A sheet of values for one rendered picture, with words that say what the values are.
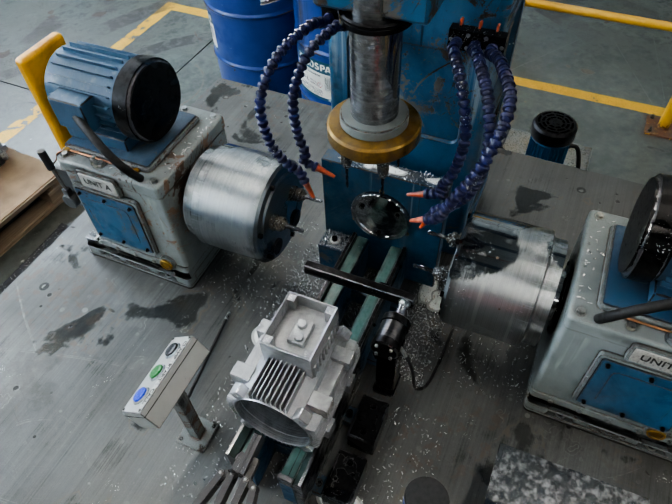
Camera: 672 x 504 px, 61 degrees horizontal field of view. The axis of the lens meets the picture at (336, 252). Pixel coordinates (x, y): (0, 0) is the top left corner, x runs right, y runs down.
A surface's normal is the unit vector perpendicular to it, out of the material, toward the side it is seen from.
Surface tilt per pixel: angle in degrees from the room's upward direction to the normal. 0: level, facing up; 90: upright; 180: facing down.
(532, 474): 0
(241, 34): 90
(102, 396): 0
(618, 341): 90
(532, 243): 2
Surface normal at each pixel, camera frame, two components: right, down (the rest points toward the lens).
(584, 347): -0.40, 0.71
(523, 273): -0.21, -0.23
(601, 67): -0.04, -0.64
